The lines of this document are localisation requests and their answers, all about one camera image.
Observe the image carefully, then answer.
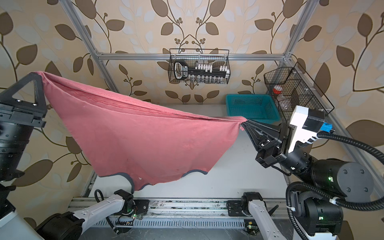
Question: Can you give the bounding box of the aluminium frame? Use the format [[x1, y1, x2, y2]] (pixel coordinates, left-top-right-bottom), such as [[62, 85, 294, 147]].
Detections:
[[58, 0, 384, 208]]

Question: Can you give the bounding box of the teal plastic basket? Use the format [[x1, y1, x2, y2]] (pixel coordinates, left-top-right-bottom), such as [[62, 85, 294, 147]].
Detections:
[[226, 94, 281, 124]]

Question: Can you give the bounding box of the black wire basket back wall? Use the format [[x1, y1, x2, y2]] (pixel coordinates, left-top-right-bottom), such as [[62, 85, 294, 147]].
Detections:
[[166, 48, 231, 85]]

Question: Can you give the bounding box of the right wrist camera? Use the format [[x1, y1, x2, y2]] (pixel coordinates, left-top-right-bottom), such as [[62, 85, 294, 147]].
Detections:
[[288, 106, 333, 153]]

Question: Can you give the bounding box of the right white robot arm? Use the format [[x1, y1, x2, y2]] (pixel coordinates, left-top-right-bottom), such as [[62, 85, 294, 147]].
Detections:
[[243, 117, 384, 240]]

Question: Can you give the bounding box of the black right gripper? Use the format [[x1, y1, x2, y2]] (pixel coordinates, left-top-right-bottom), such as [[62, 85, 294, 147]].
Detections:
[[244, 120, 316, 190]]

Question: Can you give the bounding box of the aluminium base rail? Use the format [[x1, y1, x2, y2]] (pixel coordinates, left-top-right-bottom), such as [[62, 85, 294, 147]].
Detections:
[[65, 196, 314, 230]]

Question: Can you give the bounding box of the black wire basket right wall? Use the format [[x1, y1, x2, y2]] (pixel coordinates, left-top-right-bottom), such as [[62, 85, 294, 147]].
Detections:
[[264, 63, 335, 123]]

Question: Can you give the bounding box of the maroon garment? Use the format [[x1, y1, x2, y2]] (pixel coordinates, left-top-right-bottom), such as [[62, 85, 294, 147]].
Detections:
[[39, 72, 246, 191]]

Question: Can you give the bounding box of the black wire basket wall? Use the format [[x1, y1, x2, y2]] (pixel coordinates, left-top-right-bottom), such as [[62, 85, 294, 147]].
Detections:
[[264, 63, 335, 123], [166, 48, 231, 85]]

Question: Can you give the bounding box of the red capped clear bottle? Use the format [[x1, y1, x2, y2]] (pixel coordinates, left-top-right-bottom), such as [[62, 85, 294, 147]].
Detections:
[[272, 85, 292, 111]]

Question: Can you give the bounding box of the black socket tool set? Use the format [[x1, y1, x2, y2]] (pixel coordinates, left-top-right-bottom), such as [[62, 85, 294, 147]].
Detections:
[[171, 61, 231, 84]]

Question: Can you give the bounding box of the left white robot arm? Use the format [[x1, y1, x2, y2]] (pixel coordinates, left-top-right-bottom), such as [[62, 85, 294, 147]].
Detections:
[[1, 73, 133, 240]]

